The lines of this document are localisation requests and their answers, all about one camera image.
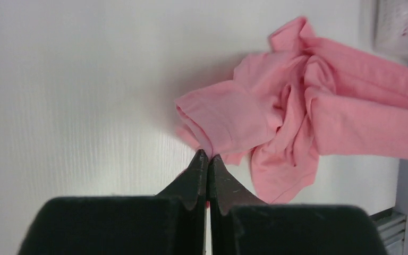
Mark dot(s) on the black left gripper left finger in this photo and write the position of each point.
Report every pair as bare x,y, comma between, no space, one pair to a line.
170,222

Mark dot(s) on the white plastic laundry basket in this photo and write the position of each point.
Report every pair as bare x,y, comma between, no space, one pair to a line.
391,31

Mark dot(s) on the aluminium frame extrusion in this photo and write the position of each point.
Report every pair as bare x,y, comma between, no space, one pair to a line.
391,226

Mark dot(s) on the pink t-shirt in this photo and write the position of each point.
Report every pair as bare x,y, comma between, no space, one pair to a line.
308,97

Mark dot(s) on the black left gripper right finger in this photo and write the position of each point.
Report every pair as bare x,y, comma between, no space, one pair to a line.
241,223

